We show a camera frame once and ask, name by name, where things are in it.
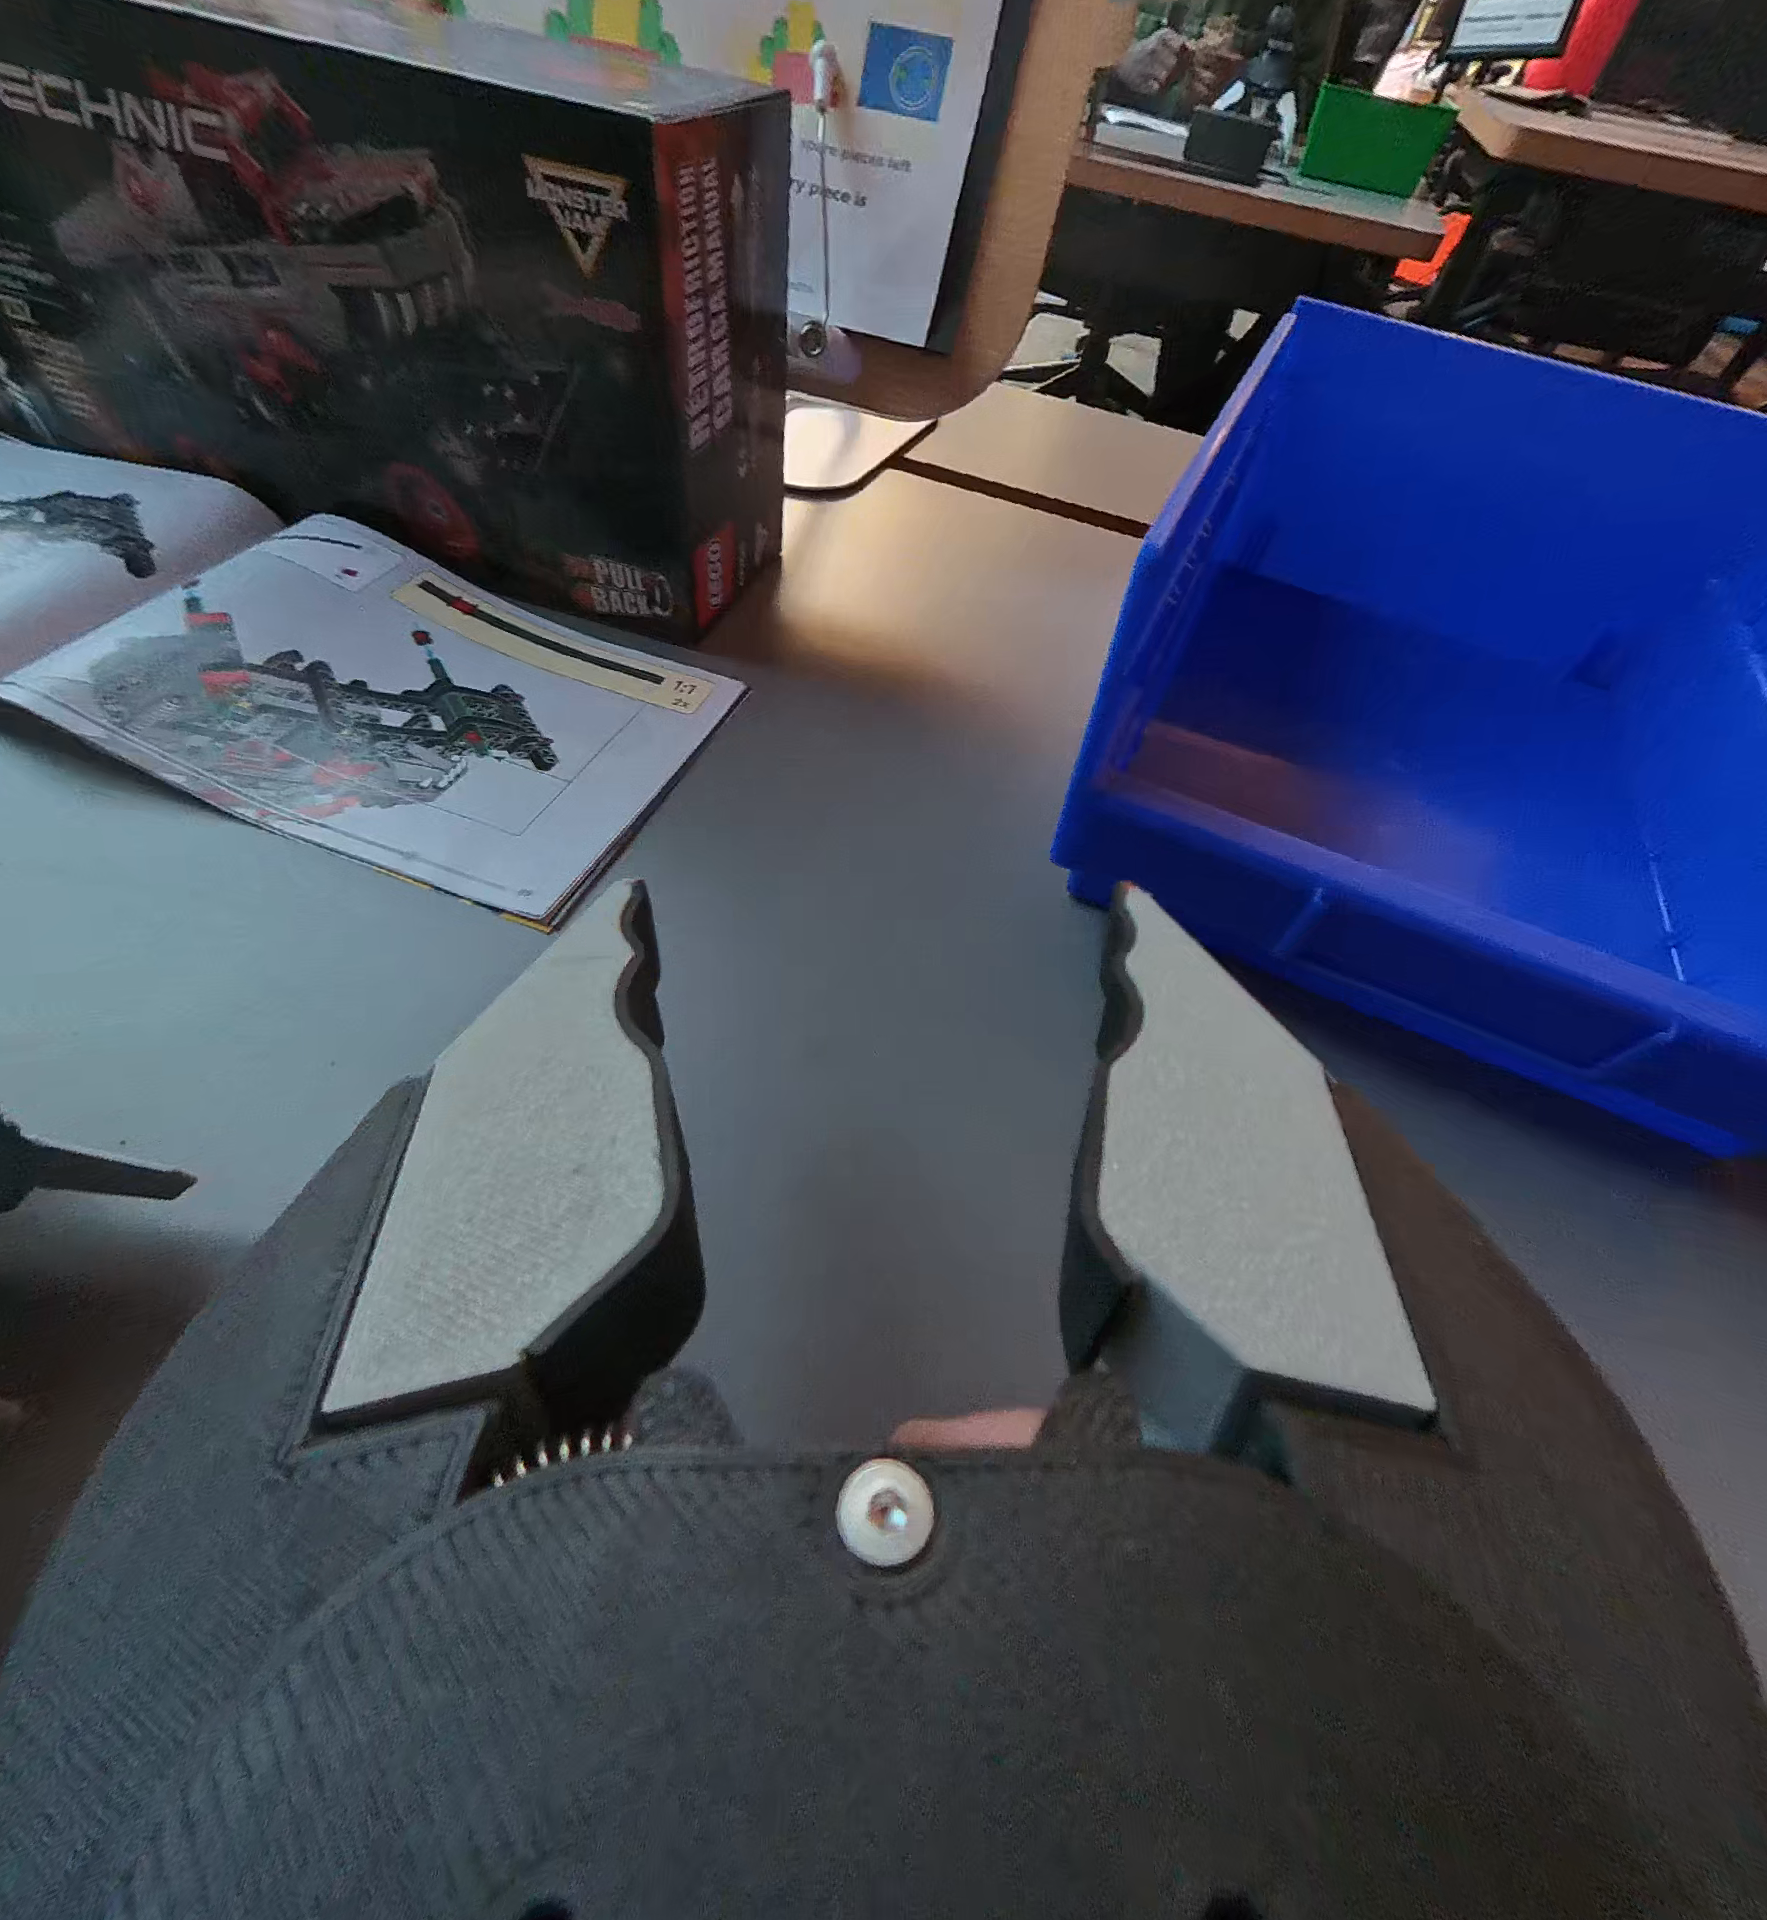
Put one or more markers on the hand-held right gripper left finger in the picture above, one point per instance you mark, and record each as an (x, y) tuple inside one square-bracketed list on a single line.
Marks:
[(524, 1200)]

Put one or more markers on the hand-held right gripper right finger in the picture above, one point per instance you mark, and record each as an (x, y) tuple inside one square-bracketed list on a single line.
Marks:
[(1241, 1216)]

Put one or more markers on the grey dinosaur lego model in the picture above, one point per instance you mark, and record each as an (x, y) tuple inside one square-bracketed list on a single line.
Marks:
[(13, 1155)]

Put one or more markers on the lego instruction booklet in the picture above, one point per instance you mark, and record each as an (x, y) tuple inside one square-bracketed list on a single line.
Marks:
[(372, 705)]

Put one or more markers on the black lego set box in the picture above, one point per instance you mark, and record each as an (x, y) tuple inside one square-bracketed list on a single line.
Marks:
[(372, 300)]

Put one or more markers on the person's right hand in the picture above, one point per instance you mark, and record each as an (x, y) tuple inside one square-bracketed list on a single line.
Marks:
[(973, 1427)]

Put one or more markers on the blue plastic bin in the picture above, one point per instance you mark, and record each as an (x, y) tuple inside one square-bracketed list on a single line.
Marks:
[(1422, 674)]

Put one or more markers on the background wooden table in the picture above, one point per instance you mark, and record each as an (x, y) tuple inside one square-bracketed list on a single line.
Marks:
[(1241, 201)]

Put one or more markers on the small green bin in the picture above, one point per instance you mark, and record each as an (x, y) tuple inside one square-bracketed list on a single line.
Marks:
[(1371, 142)]

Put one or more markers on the white gooseneck clip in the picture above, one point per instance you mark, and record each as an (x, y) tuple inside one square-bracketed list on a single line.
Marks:
[(820, 152)]

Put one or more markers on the computer monitor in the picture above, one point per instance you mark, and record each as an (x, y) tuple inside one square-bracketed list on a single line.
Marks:
[(1505, 22)]

